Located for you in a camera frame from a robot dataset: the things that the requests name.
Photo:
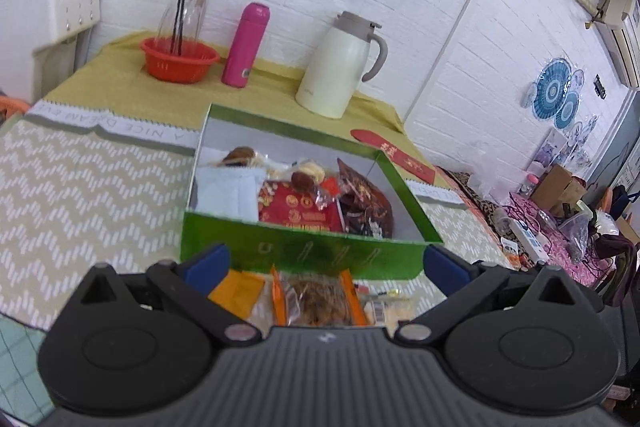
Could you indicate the glass beaker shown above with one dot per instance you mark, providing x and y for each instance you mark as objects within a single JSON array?
[{"x": 195, "y": 12}]

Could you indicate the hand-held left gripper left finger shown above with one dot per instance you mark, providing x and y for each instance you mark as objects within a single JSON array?
[{"x": 207, "y": 264}]

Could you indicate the patterned tablecloth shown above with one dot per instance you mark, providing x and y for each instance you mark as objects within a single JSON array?
[{"x": 90, "y": 197}]

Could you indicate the cream thermal jug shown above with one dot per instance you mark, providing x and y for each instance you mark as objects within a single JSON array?
[{"x": 332, "y": 67}]

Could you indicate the red plastic basket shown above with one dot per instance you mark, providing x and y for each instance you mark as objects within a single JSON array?
[{"x": 177, "y": 64}]

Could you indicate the black wall sign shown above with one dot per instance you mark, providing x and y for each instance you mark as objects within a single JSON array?
[{"x": 600, "y": 87}]

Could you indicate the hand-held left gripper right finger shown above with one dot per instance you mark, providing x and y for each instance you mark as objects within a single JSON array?
[{"x": 445, "y": 268}]

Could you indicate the green cardboard box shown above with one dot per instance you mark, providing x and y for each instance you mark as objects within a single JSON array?
[{"x": 300, "y": 252}]

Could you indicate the orange snack packet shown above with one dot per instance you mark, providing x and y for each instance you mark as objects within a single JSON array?
[{"x": 237, "y": 294}]

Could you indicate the pink thermos bottle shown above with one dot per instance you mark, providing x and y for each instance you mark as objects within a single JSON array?
[{"x": 245, "y": 47}]

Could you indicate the white foil snack packet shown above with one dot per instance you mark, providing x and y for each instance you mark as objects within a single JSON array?
[{"x": 227, "y": 192}]

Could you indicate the clear plastic bag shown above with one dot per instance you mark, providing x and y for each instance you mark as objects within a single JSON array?
[{"x": 575, "y": 232}]

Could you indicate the dark clothing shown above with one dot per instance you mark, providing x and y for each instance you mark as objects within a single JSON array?
[{"x": 615, "y": 267}]

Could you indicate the dark brown snack packet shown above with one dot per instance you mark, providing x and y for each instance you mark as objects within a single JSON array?
[{"x": 365, "y": 202}]

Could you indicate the white power strip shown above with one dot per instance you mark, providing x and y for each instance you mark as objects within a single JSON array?
[{"x": 522, "y": 239}]

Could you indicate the yellow cloth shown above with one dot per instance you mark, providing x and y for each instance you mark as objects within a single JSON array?
[{"x": 150, "y": 99}]

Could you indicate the orange plastic basin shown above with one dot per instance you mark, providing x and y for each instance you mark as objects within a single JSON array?
[{"x": 12, "y": 104}]

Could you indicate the dark red nut packet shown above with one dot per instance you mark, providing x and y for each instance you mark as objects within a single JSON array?
[{"x": 300, "y": 209}]

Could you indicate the clear packet of brown cubes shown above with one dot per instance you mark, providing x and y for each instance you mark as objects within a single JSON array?
[{"x": 239, "y": 155}]

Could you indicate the black chopstick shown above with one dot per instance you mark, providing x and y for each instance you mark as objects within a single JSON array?
[
  {"x": 183, "y": 9},
  {"x": 177, "y": 12}
]

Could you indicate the brown cardboard box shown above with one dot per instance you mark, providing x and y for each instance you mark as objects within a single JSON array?
[{"x": 557, "y": 189}]

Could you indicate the leopard print cloth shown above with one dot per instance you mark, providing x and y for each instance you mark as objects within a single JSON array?
[{"x": 480, "y": 207}]

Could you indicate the red envelope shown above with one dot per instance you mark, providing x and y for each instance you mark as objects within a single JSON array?
[{"x": 395, "y": 154}]

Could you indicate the pink-lidded jar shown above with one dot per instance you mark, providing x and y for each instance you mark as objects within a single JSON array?
[{"x": 530, "y": 184}]

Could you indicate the picture card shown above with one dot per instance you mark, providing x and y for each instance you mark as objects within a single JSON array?
[{"x": 557, "y": 147}]

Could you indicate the clear packet of round pastry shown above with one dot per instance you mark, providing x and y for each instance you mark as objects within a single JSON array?
[{"x": 302, "y": 179}]

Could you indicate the large blue paper fan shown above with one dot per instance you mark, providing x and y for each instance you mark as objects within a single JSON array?
[{"x": 550, "y": 89}]

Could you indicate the clear orange-edged snack packet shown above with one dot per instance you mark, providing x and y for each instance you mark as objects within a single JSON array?
[{"x": 315, "y": 299}]

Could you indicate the small pale snack packet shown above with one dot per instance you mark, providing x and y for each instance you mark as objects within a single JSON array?
[{"x": 387, "y": 307}]

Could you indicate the small blue paper fan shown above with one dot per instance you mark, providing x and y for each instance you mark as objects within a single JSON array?
[{"x": 567, "y": 109}]

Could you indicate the white air conditioner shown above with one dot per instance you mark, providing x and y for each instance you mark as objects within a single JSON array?
[{"x": 620, "y": 27}]

